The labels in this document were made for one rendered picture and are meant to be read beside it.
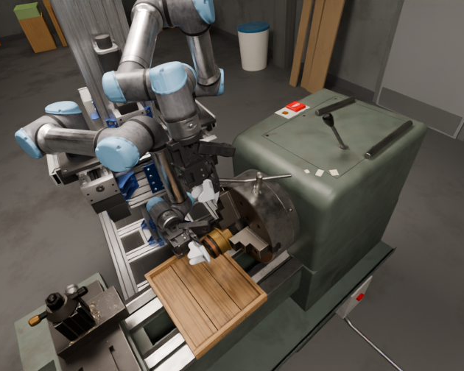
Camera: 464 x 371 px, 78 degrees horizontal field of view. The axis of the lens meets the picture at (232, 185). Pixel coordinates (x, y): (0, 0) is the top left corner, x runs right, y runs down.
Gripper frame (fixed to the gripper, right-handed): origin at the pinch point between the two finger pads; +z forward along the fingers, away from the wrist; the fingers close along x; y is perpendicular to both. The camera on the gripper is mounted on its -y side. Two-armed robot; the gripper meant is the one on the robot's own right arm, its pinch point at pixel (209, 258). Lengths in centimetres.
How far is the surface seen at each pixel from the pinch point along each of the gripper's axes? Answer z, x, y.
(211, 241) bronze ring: -2.7, 3.3, -3.4
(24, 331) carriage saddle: -27, -15, 58
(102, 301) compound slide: -12.9, -5.5, 33.1
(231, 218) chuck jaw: -4.2, 5.4, -13.1
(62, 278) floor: -126, -108, 64
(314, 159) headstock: 3.0, 17.9, -44.1
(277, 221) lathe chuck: 9.3, 10.0, -20.9
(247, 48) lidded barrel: -323, -72, -287
